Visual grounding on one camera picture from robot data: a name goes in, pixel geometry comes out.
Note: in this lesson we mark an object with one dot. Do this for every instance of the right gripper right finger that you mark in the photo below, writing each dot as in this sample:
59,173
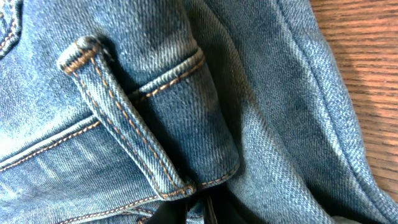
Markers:
218,208

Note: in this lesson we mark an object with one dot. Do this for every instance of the light blue denim jeans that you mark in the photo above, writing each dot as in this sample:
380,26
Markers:
109,108

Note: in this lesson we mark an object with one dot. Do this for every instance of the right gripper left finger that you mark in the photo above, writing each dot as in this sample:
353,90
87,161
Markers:
170,212

